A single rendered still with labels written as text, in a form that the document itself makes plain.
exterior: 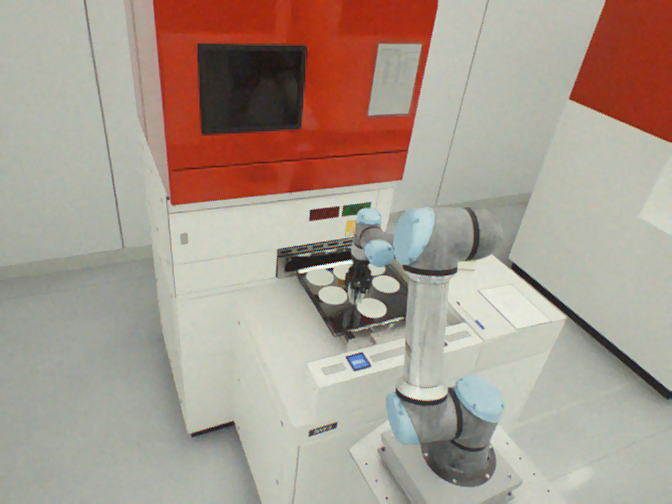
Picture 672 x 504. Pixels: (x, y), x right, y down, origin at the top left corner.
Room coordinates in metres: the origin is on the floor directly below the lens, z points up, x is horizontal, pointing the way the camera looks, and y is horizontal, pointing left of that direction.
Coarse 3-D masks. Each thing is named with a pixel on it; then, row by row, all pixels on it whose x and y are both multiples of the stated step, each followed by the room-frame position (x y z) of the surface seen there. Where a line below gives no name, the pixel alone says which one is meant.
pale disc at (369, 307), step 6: (366, 300) 1.36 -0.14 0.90; (372, 300) 1.37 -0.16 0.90; (360, 306) 1.33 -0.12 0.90; (366, 306) 1.33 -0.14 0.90; (372, 306) 1.33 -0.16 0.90; (378, 306) 1.34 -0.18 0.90; (360, 312) 1.29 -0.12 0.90; (366, 312) 1.30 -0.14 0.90; (372, 312) 1.30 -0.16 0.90; (378, 312) 1.31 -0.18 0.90; (384, 312) 1.31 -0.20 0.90
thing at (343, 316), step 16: (304, 272) 1.48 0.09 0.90; (384, 272) 1.54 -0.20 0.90; (320, 288) 1.40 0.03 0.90; (400, 288) 1.46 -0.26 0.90; (320, 304) 1.31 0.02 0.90; (336, 304) 1.32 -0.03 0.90; (352, 304) 1.33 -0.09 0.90; (384, 304) 1.35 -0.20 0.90; (400, 304) 1.37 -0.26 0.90; (336, 320) 1.24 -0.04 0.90; (352, 320) 1.25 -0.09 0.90; (368, 320) 1.26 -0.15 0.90
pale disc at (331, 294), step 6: (324, 288) 1.40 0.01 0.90; (330, 288) 1.40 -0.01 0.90; (336, 288) 1.41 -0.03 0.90; (318, 294) 1.36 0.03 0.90; (324, 294) 1.37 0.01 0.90; (330, 294) 1.37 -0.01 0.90; (336, 294) 1.37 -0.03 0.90; (342, 294) 1.38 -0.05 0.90; (324, 300) 1.33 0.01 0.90; (330, 300) 1.34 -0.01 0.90; (336, 300) 1.34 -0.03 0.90; (342, 300) 1.35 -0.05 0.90
